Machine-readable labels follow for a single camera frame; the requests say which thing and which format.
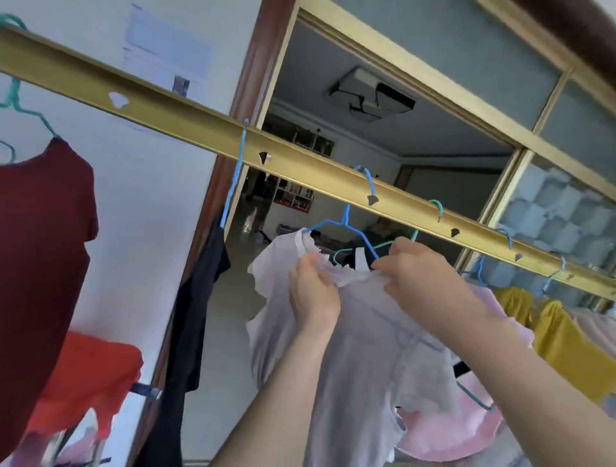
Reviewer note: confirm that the indoor wall shelf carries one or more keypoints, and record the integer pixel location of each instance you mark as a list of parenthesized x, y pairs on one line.
[(298, 195)]

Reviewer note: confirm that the person's right hand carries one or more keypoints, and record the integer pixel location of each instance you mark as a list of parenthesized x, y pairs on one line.
[(428, 284)]

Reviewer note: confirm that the mustard yellow t-shirt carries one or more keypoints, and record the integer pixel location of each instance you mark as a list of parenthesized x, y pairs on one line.
[(572, 346)]

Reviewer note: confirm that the sheer white lace-collar shirt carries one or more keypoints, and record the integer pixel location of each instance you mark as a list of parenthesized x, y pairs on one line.
[(597, 327)]

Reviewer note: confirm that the dark red t-shirt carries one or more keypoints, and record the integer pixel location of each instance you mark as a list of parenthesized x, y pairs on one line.
[(38, 250)]

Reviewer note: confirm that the white paper notice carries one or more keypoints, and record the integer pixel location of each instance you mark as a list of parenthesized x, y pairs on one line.
[(168, 53)]

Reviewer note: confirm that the white lace blouse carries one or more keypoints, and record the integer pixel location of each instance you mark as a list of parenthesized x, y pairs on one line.
[(366, 361)]

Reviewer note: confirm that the pink t-shirt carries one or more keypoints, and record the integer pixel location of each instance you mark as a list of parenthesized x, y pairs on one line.
[(443, 433)]

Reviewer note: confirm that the person's left hand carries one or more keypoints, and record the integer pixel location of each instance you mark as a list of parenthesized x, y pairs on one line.
[(315, 298)]

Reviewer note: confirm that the gold clothes rail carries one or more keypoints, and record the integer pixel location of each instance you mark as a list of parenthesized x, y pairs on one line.
[(192, 120)]

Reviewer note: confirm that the gold framed glass door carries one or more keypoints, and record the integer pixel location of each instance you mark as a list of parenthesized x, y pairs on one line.
[(553, 207)]

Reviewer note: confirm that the person's left forearm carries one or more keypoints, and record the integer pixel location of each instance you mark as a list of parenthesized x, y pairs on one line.
[(279, 404)]

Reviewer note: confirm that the black t-shirt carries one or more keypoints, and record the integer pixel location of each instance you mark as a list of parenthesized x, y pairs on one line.
[(192, 327)]

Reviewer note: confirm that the ceiling lamp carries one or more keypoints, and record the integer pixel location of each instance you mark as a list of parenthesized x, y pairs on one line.
[(370, 94)]

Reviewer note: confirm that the brown door frame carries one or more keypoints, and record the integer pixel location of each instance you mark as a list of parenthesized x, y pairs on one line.
[(255, 62)]

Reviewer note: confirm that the person's right forearm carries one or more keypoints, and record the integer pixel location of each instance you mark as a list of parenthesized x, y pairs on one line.
[(539, 385)]

